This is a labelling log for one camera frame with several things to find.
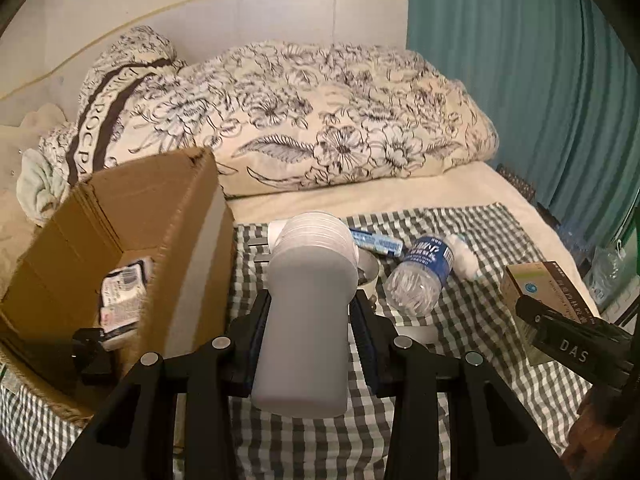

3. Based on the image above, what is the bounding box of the floral pillow with dark band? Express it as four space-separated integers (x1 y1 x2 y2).
39 25 183 185

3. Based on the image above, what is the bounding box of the blue white toothpaste tube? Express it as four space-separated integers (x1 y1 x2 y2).
349 229 404 258

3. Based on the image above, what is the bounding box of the floral rolled duvet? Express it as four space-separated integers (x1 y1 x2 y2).
122 41 499 197

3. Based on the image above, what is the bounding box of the white headboard gold trim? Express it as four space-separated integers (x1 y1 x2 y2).
1 0 409 126

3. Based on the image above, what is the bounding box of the white tape roll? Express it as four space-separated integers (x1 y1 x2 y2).
267 219 380 298

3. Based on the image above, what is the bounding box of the teal curtain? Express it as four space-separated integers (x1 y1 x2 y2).
408 0 639 249

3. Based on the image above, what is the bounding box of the dark packet in box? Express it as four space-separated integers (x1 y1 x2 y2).
99 257 154 351

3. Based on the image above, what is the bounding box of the brown tissue box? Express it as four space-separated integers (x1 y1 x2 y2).
500 261 596 324

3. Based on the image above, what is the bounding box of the clear water bottle blue label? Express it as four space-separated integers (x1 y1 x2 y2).
384 234 454 316

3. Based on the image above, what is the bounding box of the green checkered cloth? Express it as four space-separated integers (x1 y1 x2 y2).
1 204 588 479

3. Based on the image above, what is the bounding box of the cream bed sheet mattress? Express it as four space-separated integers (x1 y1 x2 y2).
227 162 598 313

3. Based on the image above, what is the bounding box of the white plastic bottle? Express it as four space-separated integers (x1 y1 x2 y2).
250 211 358 419

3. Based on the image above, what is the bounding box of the brown cardboard box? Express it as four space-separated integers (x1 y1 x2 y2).
1 148 235 426

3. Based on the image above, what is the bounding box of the light green towel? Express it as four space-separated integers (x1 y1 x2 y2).
16 148 70 226

